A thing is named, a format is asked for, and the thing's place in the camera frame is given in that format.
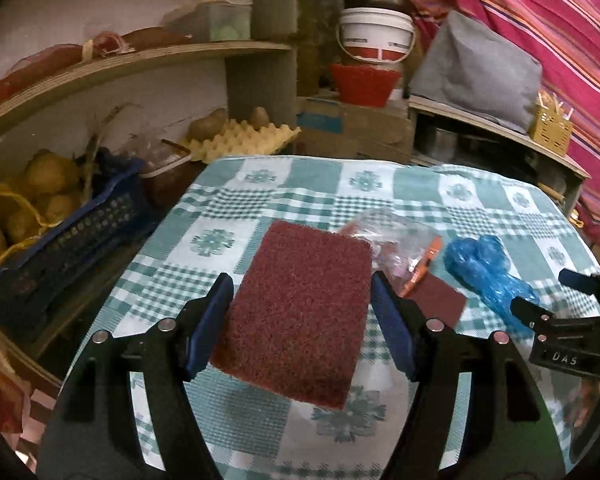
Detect clear plastic wrapper orange strip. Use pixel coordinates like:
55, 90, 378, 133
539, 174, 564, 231
339, 208, 443, 298

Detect blue plastic bag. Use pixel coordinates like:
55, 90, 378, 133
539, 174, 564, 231
443, 235, 540, 340

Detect large maroon scouring pad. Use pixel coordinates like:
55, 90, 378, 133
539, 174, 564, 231
210, 221, 372, 410

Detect small maroon scouring pad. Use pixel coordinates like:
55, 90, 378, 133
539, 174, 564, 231
406, 273, 467, 328

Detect dark blue plastic crate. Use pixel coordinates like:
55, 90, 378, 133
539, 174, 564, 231
0, 148, 152, 318

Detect yellow toothpick box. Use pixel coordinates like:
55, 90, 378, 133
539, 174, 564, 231
529, 90, 573, 156

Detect red rimmed food tub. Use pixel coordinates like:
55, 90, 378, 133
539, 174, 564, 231
124, 136, 198, 209

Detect wooden side shelf unit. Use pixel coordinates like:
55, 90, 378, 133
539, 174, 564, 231
407, 96, 590, 216

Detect cardboard box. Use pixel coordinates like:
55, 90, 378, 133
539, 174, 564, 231
294, 96, 414, 165

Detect yellow egg tray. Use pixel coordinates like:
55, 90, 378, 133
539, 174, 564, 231
181, 119, 301, 165

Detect potato on egg tray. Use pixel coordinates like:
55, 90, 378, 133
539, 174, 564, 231
186, 107, 228, 141

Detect potatoes in yellow net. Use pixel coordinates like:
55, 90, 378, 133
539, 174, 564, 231
0, 150, 82, 265

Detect red plastic bowl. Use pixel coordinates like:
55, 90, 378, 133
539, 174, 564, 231
329, 63, 403, 108

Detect grey cushion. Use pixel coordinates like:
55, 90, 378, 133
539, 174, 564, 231
408, 11, 542, 134

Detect white plastic bucket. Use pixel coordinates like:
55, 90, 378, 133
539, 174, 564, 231
336, 8, 415, 64

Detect pink striped cloth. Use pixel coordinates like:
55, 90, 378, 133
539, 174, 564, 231
412, 0, 600, 248

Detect clear plastic container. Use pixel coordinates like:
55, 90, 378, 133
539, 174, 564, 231
160, 0, 252, 42

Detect wooden wall shelf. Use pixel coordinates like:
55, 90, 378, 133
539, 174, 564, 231
0, 40, 291, 139

